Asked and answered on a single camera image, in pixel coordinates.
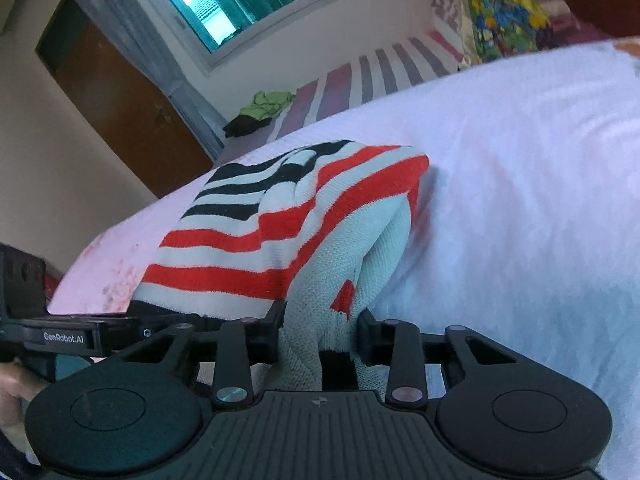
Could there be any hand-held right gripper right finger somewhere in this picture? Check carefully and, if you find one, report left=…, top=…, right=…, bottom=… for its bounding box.
left=355, top=308, right=518, bottom=404

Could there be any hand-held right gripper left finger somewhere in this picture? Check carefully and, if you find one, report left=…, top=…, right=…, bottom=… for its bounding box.
left=100, top=302, right=287, bottom=407

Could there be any black white red striped sweater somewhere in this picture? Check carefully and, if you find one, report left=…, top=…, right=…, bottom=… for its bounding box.
left=129, top=140, right=431, bottom=392

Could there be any person's left hand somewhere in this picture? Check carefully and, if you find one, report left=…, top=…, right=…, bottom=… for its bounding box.
left=0, top=360, right=47, bottom=431

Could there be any green cloth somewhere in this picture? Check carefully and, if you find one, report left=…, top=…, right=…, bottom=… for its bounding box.
left=239, top=90, right=296, bottom=122

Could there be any brown wooden door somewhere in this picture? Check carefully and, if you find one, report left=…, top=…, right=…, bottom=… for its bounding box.
left=35, top=0, right=216, bottom=201

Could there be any purple striped bed sheet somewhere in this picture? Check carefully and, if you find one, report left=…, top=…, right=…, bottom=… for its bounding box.
left=220, top=10, right=613, bottom=156

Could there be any grey blue curtain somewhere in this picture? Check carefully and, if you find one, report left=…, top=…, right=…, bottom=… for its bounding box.
left=50, top=0, right=226, bottom=161

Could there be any pink striped pillow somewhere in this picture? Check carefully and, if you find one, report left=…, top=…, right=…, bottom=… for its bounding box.
left=429, top=0, right=478, bottom=68

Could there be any colourful patterned pillow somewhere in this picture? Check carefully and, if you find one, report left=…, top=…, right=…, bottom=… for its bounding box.
left=457, top=0, right=556, bottom=61

